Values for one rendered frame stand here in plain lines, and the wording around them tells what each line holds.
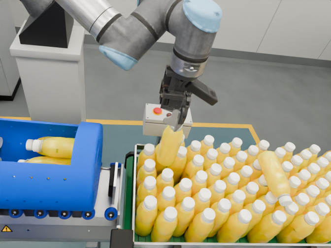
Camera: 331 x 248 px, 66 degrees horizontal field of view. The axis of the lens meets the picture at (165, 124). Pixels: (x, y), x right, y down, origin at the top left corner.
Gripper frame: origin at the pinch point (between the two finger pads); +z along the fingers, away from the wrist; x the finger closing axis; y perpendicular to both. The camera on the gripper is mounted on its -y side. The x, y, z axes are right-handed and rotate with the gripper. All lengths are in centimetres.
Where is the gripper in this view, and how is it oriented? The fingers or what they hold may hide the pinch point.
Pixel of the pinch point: (177, 123)
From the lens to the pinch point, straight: 80.7
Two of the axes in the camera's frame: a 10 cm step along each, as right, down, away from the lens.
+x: 0.6, 7.1, -7.0
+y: -9.8, -0.9, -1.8
